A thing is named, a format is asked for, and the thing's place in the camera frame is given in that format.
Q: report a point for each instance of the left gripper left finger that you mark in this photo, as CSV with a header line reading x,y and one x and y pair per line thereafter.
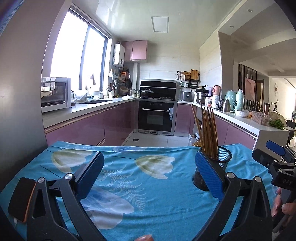
x,y
45,221

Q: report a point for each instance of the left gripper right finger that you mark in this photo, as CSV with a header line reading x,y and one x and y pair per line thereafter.
x,y
253,221

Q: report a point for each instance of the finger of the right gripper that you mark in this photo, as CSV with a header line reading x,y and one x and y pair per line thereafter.
x,y
276,148
266,160

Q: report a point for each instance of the purple kitchen cabinets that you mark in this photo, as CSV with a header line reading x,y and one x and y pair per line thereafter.
x,y
112,126

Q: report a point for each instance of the right hand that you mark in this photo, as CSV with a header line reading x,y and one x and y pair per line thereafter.
x,y
287,208

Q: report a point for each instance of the left hand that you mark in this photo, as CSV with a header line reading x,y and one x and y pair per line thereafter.
x,y
145,238

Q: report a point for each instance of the black mesh utensil holder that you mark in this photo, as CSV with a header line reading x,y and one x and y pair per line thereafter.
x,y
209,174

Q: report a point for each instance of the mint green kettle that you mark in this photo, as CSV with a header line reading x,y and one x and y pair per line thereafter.
x,y
231,96

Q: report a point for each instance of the pink thermos jug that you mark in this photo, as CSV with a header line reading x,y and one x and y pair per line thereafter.
x,y
216,90

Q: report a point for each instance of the steel cooking pot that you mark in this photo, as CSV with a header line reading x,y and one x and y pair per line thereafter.
x,y
201,94

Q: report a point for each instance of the silver rice cooker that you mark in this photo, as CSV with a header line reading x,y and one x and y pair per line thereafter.
x,y
186,96

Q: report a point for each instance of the blue floral tablecloth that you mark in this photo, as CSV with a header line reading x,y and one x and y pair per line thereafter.
x,y
140,191

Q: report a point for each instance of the black built-in oven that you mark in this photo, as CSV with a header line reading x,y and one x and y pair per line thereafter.
x,y
156,116

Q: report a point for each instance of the black range hood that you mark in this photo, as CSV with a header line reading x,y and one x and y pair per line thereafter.
x,y
160,87

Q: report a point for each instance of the silver microwave oven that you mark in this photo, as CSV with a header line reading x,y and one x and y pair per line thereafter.
x,y
55,93

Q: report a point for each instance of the white water heater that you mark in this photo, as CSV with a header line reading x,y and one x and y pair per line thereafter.
x,y
119,55

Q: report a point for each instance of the purple wall cabinet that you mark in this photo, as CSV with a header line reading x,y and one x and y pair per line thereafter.
x,y
135,50

